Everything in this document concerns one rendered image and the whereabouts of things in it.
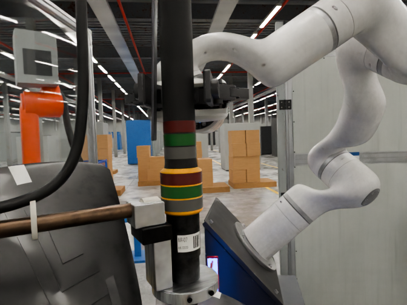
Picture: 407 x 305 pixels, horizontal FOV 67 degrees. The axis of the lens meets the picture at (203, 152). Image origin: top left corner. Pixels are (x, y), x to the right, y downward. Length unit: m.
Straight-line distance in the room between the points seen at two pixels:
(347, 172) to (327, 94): 1.29
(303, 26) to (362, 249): 1.97
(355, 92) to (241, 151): 7.68
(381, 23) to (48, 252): 0.64
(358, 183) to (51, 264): 0.79
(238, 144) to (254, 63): 7.89
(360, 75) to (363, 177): 0.29
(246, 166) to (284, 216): 7.58
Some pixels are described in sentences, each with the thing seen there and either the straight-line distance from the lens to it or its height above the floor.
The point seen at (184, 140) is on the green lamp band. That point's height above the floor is 1.45.
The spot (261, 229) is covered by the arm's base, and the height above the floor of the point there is 1.17.
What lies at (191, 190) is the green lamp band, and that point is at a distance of 0.30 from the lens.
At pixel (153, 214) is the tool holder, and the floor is 1.39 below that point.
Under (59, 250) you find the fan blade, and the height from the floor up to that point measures 1.35.
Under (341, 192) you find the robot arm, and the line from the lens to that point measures 0.94.
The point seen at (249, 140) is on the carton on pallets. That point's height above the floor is 1.31.
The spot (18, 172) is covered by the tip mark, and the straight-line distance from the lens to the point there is 0.43.
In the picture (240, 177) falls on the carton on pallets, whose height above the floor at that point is 0.28.
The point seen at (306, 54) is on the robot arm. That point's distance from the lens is 0.58.
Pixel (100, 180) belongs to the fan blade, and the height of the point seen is 1.40.
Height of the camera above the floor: 1.46
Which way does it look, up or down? 3 degrees down
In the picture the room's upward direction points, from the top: 2 degrees counter-clockwise
